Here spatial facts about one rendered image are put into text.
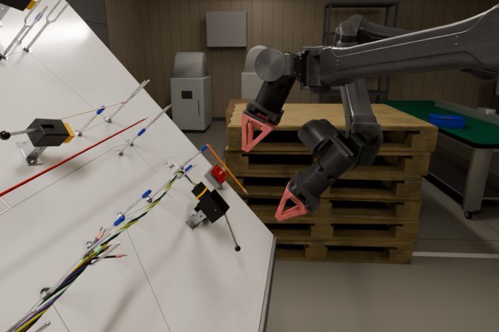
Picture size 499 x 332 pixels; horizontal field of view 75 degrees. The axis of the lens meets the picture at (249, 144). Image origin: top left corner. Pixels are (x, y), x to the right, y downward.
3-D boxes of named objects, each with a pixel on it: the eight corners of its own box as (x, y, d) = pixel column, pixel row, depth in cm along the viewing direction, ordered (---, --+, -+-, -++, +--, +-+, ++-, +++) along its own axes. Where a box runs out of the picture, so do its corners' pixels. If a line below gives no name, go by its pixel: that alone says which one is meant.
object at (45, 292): (56, 294, 43) (124, 239, 39) (47, 304, 42) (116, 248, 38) (45, 284, 43) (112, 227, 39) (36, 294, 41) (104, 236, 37)
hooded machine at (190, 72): (183, 125, 652) (179, 51, 613) (212, 125, 647) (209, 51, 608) (172, 133, 586) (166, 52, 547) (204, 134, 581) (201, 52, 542)
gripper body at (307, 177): (288, 190, 64) (315, 164, 62) (293, 175, 74) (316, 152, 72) (313, 212, 64) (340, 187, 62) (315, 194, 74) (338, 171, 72)
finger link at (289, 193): (263, 212, 69) (293, 182, 66) (269, 200, 76) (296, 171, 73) (287, 234, 69) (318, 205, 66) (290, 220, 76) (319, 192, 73)
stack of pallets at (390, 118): (374, 203, 321) (386, 102, 294) (419, 264, 230) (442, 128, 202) (232, 200, 327) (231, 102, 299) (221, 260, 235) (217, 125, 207)
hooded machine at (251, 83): (280, 124, 655) (282, 45, 613) (281, 131, 595) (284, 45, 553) (243, 124, 658) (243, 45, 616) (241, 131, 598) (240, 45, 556)
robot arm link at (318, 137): (383, 133, 64) (372, 160, 71) (345, 99, 71) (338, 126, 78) (334, 157, 61) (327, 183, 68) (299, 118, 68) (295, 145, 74)
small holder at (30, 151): (-25, 142, 48) (1, 111, 46) (36, 142, 56) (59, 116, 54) (-12, 168, 47) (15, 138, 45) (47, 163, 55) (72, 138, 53)
